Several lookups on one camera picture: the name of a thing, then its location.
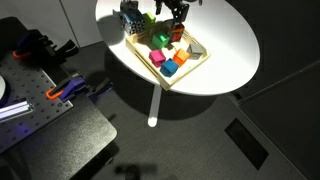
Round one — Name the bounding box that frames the dark floor vent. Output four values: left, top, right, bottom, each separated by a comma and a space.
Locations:
224, 118, 270, 171

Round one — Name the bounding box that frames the orange block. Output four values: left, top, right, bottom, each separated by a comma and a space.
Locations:
172, 48, 191, 68

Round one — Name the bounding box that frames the lime green block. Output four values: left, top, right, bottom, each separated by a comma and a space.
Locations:
143, 11, 157, 30

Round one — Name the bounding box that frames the light wooden tray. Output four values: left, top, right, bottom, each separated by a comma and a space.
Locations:
125, 20, 212, 92

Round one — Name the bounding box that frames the orange black hollow cube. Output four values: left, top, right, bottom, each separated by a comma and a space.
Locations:
163, 19, 186, 43

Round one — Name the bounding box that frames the aluminium extrusion bar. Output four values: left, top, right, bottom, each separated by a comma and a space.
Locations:
0, 100, 35, 123

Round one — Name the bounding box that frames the blue block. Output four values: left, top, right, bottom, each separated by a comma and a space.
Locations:
159, 58, 180, 79

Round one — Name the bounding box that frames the orange-handled clamp front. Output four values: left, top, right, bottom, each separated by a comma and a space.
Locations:
45, 74, 114, 103

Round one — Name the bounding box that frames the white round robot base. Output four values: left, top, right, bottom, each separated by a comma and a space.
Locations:
0, 75, 8, 101

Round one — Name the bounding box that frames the grey block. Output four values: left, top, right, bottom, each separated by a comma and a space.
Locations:
186, 43, 205, 61

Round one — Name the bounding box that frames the pink block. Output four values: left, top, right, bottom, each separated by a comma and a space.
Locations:
148, 49, 167, 69

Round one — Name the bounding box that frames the black white patterned cube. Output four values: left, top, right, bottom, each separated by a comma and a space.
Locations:
121, 8, 147, 36

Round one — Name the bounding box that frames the black cart top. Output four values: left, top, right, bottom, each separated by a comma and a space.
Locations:
0, 17, 118, 180

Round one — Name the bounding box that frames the black perforated breadboard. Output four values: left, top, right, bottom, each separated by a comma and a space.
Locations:
0, 49, 74, 155

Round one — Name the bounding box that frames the orange-handled clamp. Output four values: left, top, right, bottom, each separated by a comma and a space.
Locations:
12, 29, 80, 62
45, 74, 114, 103

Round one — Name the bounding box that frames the small black white patterned object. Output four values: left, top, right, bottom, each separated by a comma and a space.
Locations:
112, 0, 139, 19

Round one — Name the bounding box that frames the orange-handled clamp back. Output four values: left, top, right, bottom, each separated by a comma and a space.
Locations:
12, 29, 80, 62

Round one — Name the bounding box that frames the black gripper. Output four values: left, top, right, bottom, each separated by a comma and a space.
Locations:
154, 0, 190, 24

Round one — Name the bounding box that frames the white table leg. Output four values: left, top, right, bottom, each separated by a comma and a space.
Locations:
147, 84, 163, 128

